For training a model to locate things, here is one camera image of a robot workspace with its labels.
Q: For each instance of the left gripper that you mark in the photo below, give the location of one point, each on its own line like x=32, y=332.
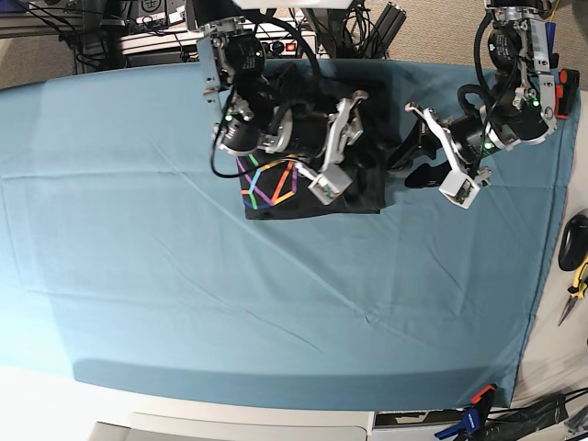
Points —
x=466, y=133

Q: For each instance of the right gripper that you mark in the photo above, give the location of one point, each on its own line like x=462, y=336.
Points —
x=311, y=135

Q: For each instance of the black T-shirt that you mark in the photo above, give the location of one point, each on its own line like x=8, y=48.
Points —
x=279, y=191

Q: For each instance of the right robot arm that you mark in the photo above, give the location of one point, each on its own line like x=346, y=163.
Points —
x=239, y=78

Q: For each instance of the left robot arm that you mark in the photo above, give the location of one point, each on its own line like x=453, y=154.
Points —
x=513, y=100

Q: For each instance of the white power strip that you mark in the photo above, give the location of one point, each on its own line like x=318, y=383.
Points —
x=282, y=49

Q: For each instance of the orange black clamp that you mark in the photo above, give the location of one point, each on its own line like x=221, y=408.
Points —
x=566, y=90

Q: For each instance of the black computer mouse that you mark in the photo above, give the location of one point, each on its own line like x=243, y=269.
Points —
x=573, y=246

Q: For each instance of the blue spring clamp top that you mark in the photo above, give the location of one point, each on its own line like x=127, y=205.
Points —
x=554, y=58

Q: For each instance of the teal table cloth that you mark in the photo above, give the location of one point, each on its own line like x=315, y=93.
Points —
x=125, y=263

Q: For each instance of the orange clamp bottom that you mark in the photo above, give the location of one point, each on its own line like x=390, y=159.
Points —
x=484, y=398

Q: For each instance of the blue clamp bottom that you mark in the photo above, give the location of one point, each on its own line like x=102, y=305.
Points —
x=469, y=424

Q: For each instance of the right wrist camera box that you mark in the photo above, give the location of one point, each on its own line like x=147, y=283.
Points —
x=330, y=184

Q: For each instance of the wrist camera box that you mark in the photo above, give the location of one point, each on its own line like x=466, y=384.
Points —
x=459, y=188
x=330, y=184

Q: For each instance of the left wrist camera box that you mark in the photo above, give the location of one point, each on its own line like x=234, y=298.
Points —
x=459, y=188

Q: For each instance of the yellow handled pliers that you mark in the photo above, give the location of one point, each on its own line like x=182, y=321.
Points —
x=576, y=291

